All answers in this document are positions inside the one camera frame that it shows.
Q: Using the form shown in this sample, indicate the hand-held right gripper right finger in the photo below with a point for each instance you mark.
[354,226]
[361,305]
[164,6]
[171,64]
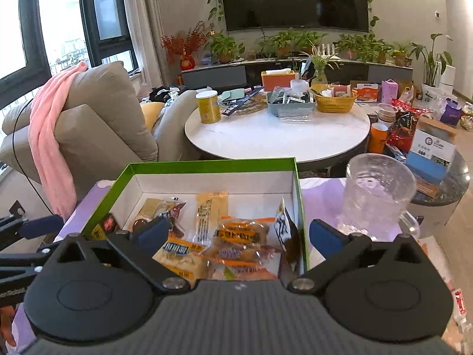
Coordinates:
[326,237]

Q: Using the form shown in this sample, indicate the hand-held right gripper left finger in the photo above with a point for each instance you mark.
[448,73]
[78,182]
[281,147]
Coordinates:
[153,235]

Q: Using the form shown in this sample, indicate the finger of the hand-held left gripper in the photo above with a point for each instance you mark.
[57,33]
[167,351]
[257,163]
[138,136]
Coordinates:
[40,225]
[22,259]

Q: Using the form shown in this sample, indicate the beige snack packet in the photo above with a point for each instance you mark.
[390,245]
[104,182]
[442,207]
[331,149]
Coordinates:
[153,209]

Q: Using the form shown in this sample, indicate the dark red sausage packet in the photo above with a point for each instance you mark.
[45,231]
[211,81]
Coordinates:
[179,214]

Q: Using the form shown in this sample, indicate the white blue label snack packet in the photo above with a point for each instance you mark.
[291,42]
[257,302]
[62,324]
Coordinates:
[181,257]

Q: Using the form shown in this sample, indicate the black orange snack packet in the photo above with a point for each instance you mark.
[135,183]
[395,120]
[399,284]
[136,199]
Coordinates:
[286,229]

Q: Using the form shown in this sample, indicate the black yellow snack packet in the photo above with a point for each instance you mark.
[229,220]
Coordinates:
[102,229]

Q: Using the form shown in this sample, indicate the green cardboard box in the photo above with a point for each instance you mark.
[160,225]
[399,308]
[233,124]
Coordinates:
[111,196]

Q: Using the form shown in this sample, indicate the clear orange label bun bag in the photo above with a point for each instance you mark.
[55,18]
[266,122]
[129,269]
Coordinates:
[240,237]

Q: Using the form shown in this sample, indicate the red white lotus root packet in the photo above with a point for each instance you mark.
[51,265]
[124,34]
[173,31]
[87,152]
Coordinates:
[458,300]

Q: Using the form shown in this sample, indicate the purple floral tablecloth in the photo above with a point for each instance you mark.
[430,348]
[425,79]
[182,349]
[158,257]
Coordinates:
[321,196]

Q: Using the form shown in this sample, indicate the glass jug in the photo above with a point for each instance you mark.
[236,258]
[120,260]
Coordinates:
[377,192]

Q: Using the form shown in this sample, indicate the pink cloth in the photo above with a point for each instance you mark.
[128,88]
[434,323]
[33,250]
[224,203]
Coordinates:
[48,137]

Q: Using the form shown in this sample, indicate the orange cup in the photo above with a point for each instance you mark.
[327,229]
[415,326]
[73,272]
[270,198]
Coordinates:
[377,138]

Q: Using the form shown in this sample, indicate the round white table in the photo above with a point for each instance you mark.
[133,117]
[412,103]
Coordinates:
[277,133]

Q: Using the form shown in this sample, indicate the yellow cushion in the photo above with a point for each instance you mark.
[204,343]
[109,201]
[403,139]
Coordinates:
[151,115]

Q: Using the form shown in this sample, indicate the beige sofa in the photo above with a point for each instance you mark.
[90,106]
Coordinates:
[107,118]

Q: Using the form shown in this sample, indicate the yellow basket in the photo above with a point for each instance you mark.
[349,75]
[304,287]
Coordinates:
[334,104]

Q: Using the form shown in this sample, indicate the red snack bag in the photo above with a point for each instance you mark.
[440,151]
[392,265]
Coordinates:
[404,127]

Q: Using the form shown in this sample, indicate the grey blue tray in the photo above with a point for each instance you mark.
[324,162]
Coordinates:
[292,106]

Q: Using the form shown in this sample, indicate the blue white carton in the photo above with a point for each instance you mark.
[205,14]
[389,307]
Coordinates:
[432,151]

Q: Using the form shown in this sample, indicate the yellow can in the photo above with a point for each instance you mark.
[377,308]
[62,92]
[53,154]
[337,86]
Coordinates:
[208,108]

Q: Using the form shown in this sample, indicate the stack of paper bowls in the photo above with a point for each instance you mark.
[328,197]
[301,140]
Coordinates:
[387,112]

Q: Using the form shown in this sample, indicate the orange white box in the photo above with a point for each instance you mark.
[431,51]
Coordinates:
[367,92]

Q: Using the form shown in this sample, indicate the pink box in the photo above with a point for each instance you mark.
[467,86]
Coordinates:
[390,92]

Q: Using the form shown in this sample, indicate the orange tissue box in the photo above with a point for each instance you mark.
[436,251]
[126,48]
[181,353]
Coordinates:
[277,81]

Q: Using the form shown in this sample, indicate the grey television cabinet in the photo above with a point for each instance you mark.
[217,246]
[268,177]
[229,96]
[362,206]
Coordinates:
[214,75]

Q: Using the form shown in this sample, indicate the spider plant in vase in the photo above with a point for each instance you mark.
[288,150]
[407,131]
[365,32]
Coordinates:
[320,63]

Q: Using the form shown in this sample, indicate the purple gift bag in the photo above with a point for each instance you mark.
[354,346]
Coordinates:
[451,112]

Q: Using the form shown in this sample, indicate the red flower plant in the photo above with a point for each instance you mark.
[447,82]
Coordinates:
[184,42]

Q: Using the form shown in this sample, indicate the row of potted plants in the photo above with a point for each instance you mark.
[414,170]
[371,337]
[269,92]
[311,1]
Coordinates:
[284,42]

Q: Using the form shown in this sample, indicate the beige curtain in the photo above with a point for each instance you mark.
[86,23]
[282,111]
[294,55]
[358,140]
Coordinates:
[144,26]

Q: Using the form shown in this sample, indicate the tall leafy plant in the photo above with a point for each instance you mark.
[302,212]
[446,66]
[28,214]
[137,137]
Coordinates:
[432,57]

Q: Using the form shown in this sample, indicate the black television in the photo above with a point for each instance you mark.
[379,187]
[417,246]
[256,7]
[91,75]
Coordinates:
[295,0]

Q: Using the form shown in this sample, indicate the black window frame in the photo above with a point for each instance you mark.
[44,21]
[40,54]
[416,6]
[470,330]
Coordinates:
[87,14]

